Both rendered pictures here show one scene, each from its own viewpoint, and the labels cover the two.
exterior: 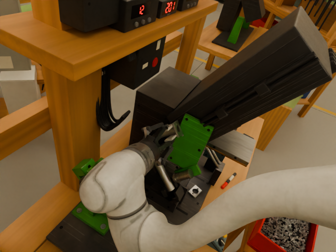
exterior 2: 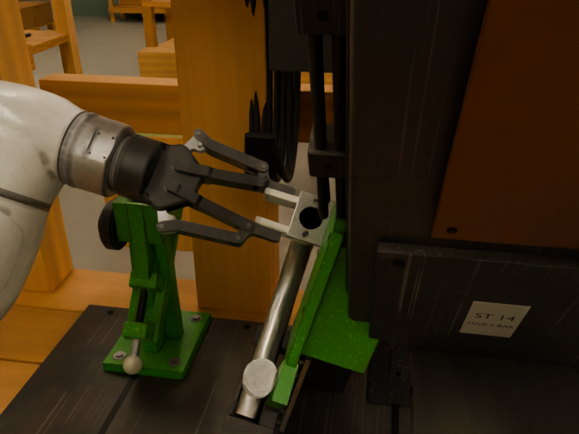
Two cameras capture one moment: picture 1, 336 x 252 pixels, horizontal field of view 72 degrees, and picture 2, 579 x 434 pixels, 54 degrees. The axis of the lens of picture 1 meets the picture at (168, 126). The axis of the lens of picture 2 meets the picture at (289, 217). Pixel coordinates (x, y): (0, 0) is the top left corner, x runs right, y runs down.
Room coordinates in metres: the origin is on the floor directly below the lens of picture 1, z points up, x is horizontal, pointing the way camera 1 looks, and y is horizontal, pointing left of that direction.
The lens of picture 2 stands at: (0.54, -0.59, 1.52)
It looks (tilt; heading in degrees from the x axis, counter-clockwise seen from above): 27 degrees down; 82
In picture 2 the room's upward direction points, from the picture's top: straight up
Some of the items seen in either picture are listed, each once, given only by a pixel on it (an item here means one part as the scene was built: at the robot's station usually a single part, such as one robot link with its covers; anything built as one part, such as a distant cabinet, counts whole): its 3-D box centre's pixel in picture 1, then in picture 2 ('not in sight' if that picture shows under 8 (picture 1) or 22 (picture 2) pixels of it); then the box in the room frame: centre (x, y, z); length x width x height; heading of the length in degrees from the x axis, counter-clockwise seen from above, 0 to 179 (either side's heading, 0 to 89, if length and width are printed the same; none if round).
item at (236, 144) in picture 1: (209, 132); (489, 371); (0.80, -0.19, 1.11); 0.39 x 0.16 x 0.03; 72
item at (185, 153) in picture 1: (192, 139); (344, 290); (0.67, -0.10, 1.17); 0.13 x 0.12 x 0.20; 162
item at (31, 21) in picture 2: not in sight; (10, 21); (-2.34, 8.86, 0.22); 1.20 x 0.81 x 0.44; 77
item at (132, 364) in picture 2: not in sight; (134, 350); (0.40, 0.08, 0.96); 0.06 x 0.03 x 0.06; 72
